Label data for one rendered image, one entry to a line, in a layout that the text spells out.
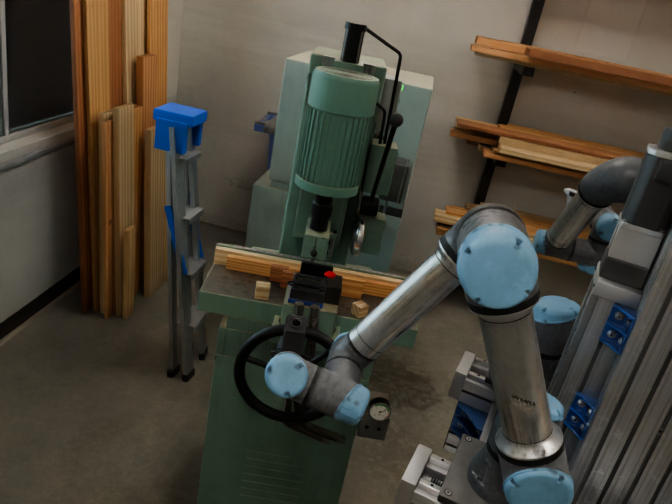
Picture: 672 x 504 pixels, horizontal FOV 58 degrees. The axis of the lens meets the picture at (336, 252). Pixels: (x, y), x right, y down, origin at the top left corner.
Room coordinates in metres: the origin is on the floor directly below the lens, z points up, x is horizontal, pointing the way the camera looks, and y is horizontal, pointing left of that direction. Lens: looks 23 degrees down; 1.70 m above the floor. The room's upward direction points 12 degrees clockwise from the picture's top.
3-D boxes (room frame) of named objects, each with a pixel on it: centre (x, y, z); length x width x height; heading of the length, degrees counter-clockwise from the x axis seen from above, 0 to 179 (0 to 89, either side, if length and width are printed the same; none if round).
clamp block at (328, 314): (1.40, 0.04, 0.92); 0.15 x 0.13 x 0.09; 93
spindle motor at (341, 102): (1.59, 0.06, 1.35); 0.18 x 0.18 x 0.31
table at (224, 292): (1.48, 0.04, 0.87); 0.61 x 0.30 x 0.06; 93
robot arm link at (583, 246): (1.73, -0.75, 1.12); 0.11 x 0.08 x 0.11; 85
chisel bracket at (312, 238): (1.61, 0.06, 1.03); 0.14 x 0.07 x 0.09; 3
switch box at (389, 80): (1.92, -0.06, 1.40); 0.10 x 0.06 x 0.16; 3
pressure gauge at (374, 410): (1.39, -0.21, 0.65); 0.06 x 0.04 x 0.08; 93
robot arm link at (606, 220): (1.73, -0.77, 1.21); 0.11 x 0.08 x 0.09; 175
